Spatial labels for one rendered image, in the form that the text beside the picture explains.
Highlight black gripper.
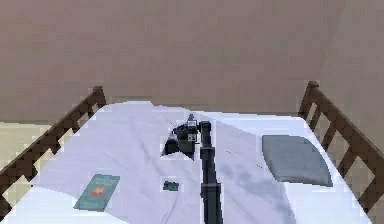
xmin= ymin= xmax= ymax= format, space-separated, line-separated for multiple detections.
xmin=161 ymin=120 xmax=201 ymax=161

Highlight small dark green object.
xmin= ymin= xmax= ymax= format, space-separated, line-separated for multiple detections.
xmin=162 ymin=180 xmax=180 ymax=192

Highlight teal book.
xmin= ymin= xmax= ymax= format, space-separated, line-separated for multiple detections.
xmin=73 ymin=173 xmax=121 ymax=213

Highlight grey pillow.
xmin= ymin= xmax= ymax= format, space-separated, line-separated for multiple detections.
xmin=261 ymin=134 xmax=334 ymax=188

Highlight white bed with brown frame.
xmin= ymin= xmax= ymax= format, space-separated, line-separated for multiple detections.
xmin=0 ymin=80 xmax=384 ymax=224

